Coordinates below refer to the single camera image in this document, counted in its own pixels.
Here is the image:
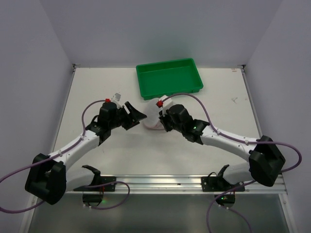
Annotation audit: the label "green plastic tray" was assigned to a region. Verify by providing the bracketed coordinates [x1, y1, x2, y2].
[136, 58, 204, 100]

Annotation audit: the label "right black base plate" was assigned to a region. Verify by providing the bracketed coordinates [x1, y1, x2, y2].
[201, 165, 248, 192]

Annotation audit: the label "aluminium mounting rail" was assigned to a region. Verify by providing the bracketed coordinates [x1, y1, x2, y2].
[105, 175, 287, 194]

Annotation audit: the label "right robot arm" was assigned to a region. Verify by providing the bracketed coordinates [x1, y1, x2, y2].
[159, 104, 285, 189]

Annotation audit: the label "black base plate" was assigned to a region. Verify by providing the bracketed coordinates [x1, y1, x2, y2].
[66, 165, 117, 192]
[201, 165, 248, 192]

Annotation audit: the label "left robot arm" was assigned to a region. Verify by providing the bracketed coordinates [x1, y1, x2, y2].
[25, 100, 147, 205]

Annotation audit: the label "white pink mesh laundry bag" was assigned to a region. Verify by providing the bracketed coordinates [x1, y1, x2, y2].
[142, 98, 164, 130]

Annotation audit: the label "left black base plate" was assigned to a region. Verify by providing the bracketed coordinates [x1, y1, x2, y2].
[66, 165, 117, 192]

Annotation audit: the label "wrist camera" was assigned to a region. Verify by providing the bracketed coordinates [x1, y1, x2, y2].
[156, 95, 174, 116]
[110, 93, 122, 109]

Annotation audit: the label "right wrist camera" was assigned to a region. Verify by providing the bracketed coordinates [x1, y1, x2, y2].
[156, 95, 174, 116]

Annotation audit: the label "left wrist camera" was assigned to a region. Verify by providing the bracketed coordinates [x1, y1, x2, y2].
[110, 93, 122, 109]

